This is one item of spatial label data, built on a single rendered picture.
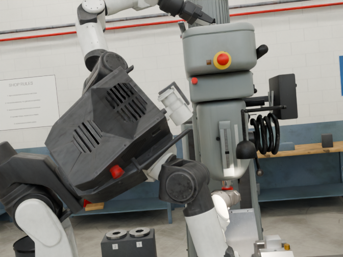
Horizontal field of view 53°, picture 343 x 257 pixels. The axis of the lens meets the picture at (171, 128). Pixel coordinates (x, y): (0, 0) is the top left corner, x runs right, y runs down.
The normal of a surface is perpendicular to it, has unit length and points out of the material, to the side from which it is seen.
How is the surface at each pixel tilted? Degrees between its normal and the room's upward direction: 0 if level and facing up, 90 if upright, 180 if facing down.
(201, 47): 90
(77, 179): 74
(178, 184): 88
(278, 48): 90
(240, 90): 90
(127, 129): 64
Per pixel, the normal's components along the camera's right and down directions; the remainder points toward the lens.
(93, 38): 0.14, -0.45
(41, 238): 0.22, 0.03
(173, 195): -0.33, 0.05
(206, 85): -0.06, 0.06
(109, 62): 0.55, -0.50
